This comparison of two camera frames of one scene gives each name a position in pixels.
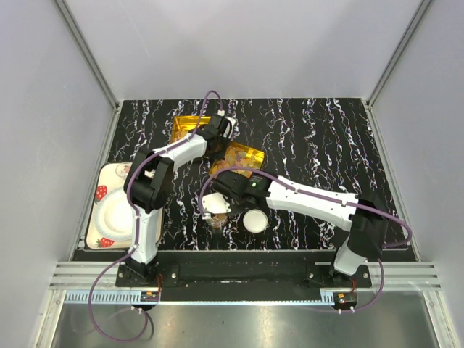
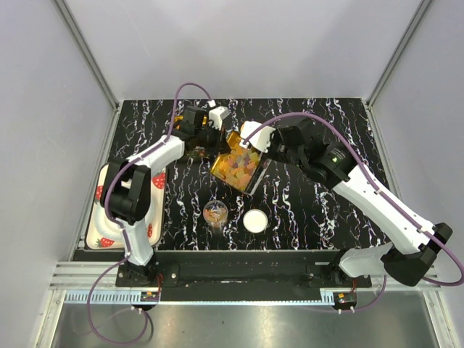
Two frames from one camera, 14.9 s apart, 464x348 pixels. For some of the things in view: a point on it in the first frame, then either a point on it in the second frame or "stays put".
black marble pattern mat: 328,143 stays put
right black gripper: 235,212 -> 275,136
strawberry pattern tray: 112,224 stays put
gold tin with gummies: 240,156 stays put
